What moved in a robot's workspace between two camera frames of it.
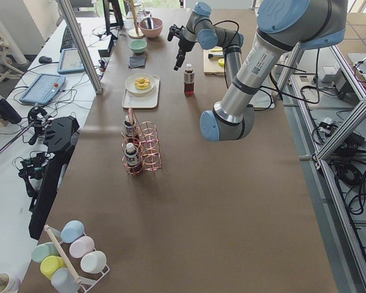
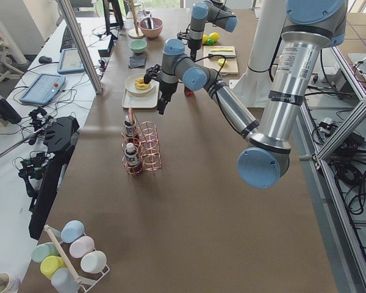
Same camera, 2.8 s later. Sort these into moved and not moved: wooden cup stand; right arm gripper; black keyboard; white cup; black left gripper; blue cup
Moved: right arm gripper; black left gripper
Not moved: blue cup; white cup; black keyboard; wooden cup stand
